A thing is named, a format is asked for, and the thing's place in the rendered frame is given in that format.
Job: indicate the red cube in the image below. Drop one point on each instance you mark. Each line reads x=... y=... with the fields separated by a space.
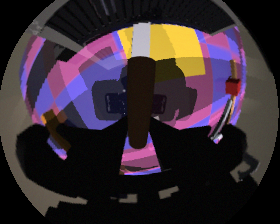
x=233 y=86

